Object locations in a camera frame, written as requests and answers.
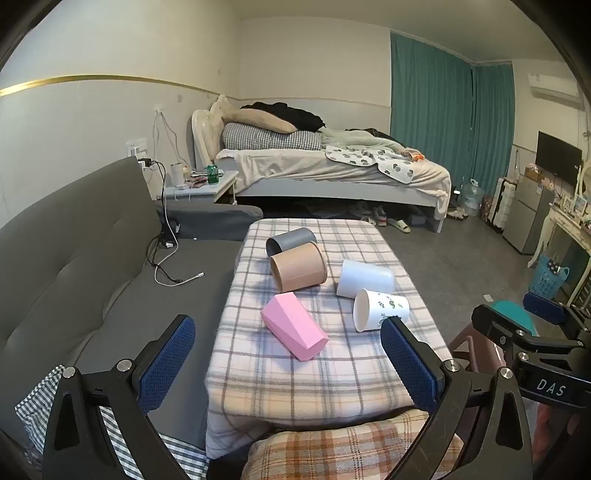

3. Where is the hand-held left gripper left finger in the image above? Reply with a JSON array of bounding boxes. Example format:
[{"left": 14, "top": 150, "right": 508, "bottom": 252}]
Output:
[{"left": 41, "top": 314, "right": 197, "bottom": 480}]

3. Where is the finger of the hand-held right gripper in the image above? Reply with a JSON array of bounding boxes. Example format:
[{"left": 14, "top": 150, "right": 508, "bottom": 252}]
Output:
[
  {"left": 523, "top": 292, "right": 591, "bottom": 343},
  {"left": 471, "top": 304, "right": 583, "bottom": 366}
]

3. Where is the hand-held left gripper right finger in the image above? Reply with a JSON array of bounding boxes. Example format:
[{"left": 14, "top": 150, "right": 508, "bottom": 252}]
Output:
[{"left": 380, "top": 316, "right": 534, "bottom": 480}]

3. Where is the pink faceted cup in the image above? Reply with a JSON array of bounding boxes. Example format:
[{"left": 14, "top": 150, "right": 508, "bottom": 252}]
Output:
[{"left": 260, "top": 292, "right": 329, "bottom": 361}]

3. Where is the white cup with green print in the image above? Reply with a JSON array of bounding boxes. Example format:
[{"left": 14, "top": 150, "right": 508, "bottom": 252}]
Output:
[{"left": 353, "top": 288, "right": 411, "bottom": 333}]

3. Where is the plain white cup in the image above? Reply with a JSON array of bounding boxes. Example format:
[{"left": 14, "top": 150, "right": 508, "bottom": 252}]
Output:
[{"left": 336, "top": 259, "right": 396, "bottom": 298}]

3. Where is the tan round cup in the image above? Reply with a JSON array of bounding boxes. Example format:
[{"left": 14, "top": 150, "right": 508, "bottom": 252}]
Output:
[{"left": 270, "top": 242, "right": 328, "bottom": 294}]

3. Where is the grey round cup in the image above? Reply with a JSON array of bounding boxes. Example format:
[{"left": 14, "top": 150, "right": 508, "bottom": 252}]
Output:
[{"left": 265, "top": 227, "right": 318, "bottom": 257}]

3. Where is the teal round cushion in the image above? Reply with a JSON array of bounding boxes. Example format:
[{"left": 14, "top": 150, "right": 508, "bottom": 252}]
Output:
[{"left": 491, "top": 299, "right": 539, "bottom": 337}]

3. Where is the blue plastic basket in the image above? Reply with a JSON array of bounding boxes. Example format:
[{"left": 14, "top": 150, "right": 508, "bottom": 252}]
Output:
[{"left": 530, "top": 254, "right": 571, "bottom": 299}]

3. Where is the brown plastic stool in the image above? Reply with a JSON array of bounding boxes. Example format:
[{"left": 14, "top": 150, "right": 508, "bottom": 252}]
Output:
[{"left": 450, "top": 318, "right": 505, "bottom": 376}]

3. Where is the silver fridge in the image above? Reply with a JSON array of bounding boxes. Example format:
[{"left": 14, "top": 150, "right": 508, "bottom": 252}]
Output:
[{"left": 502, "top": 174, "right": 555, "bottom": 256}]

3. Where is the white suitcase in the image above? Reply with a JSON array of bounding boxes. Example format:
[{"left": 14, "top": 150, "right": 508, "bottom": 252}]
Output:
[{"left": 491, "top": 177, "right": 516, "bottom": 232}]

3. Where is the plaid tablecloth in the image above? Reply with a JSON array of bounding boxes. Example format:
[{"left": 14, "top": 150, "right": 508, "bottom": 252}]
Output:
[{"left": 203, "top": 218, "right": 455, "bottom": 460}]

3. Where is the clear water jug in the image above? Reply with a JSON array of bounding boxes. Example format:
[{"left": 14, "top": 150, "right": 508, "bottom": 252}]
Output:
[{"left": 462, "top": 178, "right": 484, "bottom": 218}]

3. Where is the orange plaid cushion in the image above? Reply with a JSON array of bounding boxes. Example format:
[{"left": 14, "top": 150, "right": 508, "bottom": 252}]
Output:
[{"left": 242, "top": 408, "right": 465, "bottom": 480}]

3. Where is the grey sofa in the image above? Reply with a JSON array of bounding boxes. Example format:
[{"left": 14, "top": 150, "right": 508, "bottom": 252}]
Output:
[{"left": 0, "top": 157, "right": 264, "bottom": 462}]

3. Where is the striped cloth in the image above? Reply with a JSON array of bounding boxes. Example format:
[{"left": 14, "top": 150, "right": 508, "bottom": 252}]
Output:
[{"left": 14, "top": 364, "right": 208, "bottom": 480}]

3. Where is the black television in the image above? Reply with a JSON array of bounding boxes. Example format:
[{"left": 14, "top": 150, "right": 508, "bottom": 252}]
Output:
[{"left": 536, "top": 130, "right": 583, "bottom": 188}]

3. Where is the white nightstand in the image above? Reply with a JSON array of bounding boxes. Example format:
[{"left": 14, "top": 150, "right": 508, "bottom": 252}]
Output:
[{"left": 161, "top": 170, "right": 239, "bottom": 205}]

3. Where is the teal curtain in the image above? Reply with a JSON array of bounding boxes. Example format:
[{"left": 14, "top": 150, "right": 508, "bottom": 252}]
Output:
[
  {"left": 390, "top": 30, "right": 475, "bottom": 182},
  {"left": 471, "top": 62, "right": 516, "bottom": 184}
]

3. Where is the patterned white blanket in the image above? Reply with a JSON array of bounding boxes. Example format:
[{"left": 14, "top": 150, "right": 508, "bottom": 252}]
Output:
[{"left": 325, "top": 143, "right": 417, "bottom": 186}]

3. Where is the white air conditioner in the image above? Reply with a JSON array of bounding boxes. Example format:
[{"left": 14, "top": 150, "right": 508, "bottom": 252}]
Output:
[{"left": 526, "top": 72, "right": 581, "bottom": 103}]

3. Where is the white bed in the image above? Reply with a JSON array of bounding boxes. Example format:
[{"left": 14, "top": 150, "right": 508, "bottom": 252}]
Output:
[{"left": 191, "top": 108, "right": 452, "bottom": 234}]

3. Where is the pale green blanket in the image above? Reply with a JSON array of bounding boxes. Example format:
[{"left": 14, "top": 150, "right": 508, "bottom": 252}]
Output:
[{"left": 318, "top": 126, "right": 413, "bottom": 156}]

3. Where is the checked pillow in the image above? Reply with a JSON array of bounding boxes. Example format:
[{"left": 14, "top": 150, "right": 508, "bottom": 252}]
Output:
[{"left": 221, "top": 122, "right": 322, "bottom": 151}]

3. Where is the beige pillow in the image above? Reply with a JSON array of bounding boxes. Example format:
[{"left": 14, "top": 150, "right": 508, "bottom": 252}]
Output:
[{"left": 210, "top": 94, "right": 297, "bottom": 135}]

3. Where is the black clothes pile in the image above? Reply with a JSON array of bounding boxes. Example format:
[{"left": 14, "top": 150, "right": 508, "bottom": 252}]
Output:
[{"left": 252, "top": 102, "right": 327, "bottom": 133}]

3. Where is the white charging cable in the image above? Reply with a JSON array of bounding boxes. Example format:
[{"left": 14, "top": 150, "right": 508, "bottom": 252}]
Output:
[{"left": 154, "top": 256, "right": 206, "bottom": 288}]

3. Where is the black cable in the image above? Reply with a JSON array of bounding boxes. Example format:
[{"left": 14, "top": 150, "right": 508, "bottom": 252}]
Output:
[{"left": 145, "top": 159, "right": 183, "bottom": 283}]

